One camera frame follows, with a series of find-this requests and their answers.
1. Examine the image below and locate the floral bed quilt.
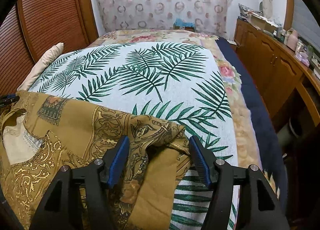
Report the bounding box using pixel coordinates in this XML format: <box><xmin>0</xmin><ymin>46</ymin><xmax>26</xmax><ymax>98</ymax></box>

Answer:
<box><xmin>89</xmin><ymin>29</ymin><xmax>281</xmax><ymax>195</ymax></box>

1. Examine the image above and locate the grey window blind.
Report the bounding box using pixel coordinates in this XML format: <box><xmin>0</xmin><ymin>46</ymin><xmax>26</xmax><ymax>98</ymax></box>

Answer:
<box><xmin>292</xmin><ymin>0</ymin><xmax>320</xmax><ymax>56</ymax></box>

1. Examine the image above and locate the green palm leaf sheet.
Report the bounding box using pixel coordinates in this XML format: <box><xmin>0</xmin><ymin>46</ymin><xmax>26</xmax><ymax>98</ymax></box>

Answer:
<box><xmin>28</xmin><ymin>42</ymin><xmax>239</xmax><ymax>230</ymax></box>

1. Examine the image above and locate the cardboard box on cabinet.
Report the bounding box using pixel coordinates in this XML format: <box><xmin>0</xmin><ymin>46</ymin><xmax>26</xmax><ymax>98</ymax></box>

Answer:
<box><xmin>249</xmin><ymin>14</ymin><xmax>279</xmax><ymax>33</ymax></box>

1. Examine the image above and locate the navy blue mattress edge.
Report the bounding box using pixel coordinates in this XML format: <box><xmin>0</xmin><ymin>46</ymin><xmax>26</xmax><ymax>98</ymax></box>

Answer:
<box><xmin>216</xmin><ymin>37</ymin><xmax>287</xmax><ymax>211</ymax></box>

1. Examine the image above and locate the long wooden sideboard cabinet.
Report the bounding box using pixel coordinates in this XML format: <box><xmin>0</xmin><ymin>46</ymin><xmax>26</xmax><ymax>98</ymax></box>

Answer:
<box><xmin>234</xmin><ymin>19</ymin><xmax>319</xmax><ymax>136</ymax></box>

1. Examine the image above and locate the purple small item on cabinet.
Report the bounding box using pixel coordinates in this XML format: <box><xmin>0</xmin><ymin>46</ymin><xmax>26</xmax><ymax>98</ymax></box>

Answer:
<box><xmin>295</xmin><ymin>52</ymin><xmax>310</xmax><ymax>67</ymax></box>

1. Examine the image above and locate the beige pillow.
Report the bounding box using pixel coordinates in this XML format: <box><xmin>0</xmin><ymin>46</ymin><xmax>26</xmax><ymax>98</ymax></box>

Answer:
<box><xmin>17</xmin><ymin>43</ymin><xmax>64</xmax><ymax>91</ymax></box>

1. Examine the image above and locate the golden brown patterned garment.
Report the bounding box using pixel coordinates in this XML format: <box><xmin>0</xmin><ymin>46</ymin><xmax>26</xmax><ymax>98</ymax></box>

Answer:
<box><xmin>1</xmin><ymin>91</ymin><xmax>190</xmax><ymax>229</ymax></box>

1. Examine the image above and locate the brown louvered wooden wardrobe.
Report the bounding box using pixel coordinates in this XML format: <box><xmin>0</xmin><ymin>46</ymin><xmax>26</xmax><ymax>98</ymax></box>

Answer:
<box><xmin>1</xmin><ymin>0</ymin><xmax>98</xmax><ymax>95</ymax></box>

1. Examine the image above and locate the blue item on box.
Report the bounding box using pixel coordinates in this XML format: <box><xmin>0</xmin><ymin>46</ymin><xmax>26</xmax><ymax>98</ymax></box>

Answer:
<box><xmin>174</xmin><ymin>18</ymin><xmax>195</xmax><ymax>28</ymax></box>

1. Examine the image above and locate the pink bottle on cabinet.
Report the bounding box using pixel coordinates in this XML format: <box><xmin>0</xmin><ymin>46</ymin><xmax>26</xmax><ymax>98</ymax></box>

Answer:
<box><xmin>286</xmin><ymin>29</ymin><xmax>298</xmax><ymax>51</ymax></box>

